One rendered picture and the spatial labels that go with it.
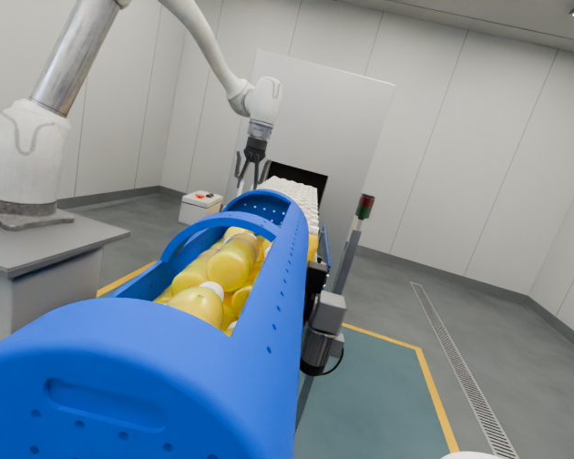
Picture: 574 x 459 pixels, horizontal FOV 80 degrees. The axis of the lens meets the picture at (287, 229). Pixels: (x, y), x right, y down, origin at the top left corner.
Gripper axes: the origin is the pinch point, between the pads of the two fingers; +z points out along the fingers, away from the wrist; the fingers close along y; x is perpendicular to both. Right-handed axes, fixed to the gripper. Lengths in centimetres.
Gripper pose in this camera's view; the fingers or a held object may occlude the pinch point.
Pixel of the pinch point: (245, 190)
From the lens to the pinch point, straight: 132.8
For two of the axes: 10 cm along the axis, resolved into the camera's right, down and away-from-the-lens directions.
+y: 9.6, 2.7, -0.3
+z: -2.5, 9.4, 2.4
